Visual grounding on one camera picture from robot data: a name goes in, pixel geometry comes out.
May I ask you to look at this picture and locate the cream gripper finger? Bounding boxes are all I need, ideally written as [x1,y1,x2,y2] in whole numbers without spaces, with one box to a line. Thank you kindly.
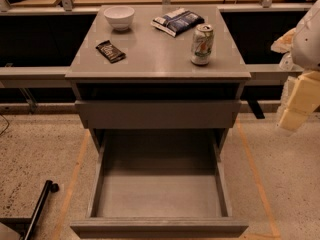
[277,71,320,132]
[271,28,296,53]

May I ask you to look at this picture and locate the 7up soda can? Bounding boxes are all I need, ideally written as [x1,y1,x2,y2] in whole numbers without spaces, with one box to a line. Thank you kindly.
[191,23,214,65]

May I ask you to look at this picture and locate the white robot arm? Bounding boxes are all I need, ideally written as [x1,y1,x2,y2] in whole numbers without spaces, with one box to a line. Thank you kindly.
[271,0,320,133]

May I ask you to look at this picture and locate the grey drawer cabinet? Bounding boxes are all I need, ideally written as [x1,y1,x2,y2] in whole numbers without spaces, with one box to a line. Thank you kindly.
[66,5,251,145]

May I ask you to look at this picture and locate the open grey middle drawer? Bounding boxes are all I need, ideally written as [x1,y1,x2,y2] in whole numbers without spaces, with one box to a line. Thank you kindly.
[71,129,248,239]

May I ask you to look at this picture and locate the closed grey top drawer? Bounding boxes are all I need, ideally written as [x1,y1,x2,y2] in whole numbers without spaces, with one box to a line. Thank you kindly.
[75,100,241,129]

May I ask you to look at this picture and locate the clear hand sanitizer bottle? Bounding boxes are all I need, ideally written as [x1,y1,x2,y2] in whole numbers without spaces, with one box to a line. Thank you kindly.
[279,52,294,71]

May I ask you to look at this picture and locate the blue white chip bag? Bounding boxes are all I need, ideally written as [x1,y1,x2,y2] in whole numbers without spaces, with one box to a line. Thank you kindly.
[151,8,205,37]

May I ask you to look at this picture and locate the white ceramic bowl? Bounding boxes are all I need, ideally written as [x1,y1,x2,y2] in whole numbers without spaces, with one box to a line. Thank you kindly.
[104,6,135,31]

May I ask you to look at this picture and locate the dark brown snack bar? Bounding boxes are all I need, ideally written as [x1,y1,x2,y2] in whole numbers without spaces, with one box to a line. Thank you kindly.
[96,40,126,63]

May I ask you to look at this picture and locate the black chair leg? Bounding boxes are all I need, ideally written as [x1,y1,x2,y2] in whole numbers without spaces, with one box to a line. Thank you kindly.
[22,180,59,240]

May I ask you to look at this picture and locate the grey metal rail shelf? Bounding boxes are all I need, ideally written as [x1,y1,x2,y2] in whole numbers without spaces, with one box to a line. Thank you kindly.
[0,64,302,88]

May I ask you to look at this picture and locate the black cable on floor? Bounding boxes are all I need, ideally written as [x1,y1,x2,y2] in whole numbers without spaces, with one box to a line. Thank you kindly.
[0,113,11,137]

